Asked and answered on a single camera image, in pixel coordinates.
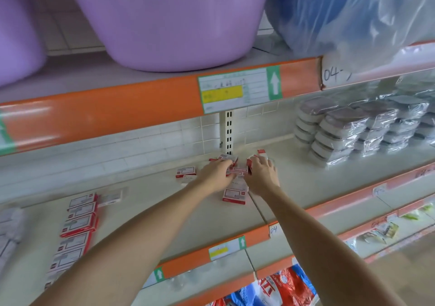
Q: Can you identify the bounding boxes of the person's right hand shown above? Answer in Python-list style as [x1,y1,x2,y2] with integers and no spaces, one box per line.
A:
[245,154,281,197]

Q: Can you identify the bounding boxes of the person's left hand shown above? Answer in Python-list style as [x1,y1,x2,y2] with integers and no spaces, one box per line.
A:
[193,158,235,196]

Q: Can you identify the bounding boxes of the pile of red white boxes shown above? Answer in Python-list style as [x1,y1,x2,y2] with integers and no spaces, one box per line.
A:
[175,148,269,206]

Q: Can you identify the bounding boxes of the white shelf with orange edges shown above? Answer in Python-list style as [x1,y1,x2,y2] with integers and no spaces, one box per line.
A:
[0,41,435,306]

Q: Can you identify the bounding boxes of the person's right forearm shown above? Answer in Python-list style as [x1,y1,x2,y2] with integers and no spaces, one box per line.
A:
[261,186,405,306]

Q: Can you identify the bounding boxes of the person's left forearm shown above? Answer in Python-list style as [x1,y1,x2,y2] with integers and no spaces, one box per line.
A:
[30,183,212,306]

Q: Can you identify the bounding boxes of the white perforated shelf upright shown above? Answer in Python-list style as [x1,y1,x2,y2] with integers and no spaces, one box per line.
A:
[221,110,238,158]

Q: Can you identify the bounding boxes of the small price label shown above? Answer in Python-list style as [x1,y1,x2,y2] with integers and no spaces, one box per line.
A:
[141,267,166,290]
[207,236,248,263]

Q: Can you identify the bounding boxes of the large label with green arrow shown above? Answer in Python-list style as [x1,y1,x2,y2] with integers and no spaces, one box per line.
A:
[0,112,19,158]
[197,65,284,116]

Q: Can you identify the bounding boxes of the stacks of wrapped containers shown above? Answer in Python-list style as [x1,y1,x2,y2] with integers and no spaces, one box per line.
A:
[292,87,435,168]

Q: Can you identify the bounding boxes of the pile of large red bags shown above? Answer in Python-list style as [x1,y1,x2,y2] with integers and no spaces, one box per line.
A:
[211,265,318,306]

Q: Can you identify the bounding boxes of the purple plastic basin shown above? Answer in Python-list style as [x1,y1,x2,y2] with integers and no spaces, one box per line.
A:
[58,0,277,73]
[0,0,48,90]

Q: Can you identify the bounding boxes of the blue plastic bag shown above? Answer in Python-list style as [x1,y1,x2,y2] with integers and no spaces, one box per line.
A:
[265,0,435,73]

